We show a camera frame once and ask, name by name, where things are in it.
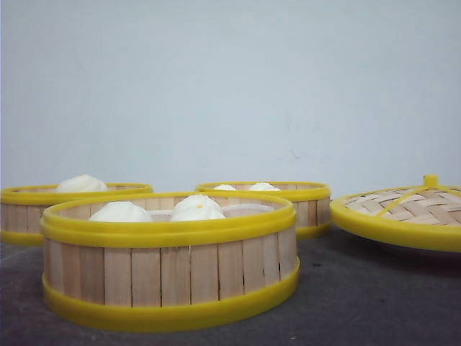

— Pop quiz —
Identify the white bun yellow dot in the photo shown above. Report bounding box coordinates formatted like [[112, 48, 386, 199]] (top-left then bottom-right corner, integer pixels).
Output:
[[170, 195, 225, 221]]

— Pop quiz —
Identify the white bun left basket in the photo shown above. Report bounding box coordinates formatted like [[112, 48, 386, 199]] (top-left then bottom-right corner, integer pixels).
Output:
[[55, 174, 109, 193]]

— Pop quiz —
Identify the small white bun left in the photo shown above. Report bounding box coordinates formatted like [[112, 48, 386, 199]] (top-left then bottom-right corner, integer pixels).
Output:
[[213, 184, 236, 191]]

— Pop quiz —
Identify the small white bun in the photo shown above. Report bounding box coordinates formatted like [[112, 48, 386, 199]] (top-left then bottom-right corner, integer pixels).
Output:
[[249, 182, 281, 191], [213, 184, 236, 191]]

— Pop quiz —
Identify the white bun front left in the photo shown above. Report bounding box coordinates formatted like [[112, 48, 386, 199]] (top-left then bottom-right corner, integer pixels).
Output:
[[89, 201, 153, 222]]

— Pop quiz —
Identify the small white bun right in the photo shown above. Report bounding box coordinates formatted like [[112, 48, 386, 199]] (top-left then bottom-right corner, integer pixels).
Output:
[[249, 182, 281, 191]]

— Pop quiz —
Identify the woven bamboo steamer lid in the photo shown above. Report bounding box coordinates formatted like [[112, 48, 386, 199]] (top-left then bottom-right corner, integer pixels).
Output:
[[330, 174, 460, 253]]

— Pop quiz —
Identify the white plate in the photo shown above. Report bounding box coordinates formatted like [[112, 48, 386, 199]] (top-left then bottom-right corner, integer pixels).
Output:
[[360, 238, 460, 262]]

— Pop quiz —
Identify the bamboo steamer basket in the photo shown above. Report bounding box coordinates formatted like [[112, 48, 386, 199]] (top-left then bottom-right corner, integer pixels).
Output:
[[196, 181, 331, 240], [1, 182, 153, 246], [40, 191, 300, 332]]

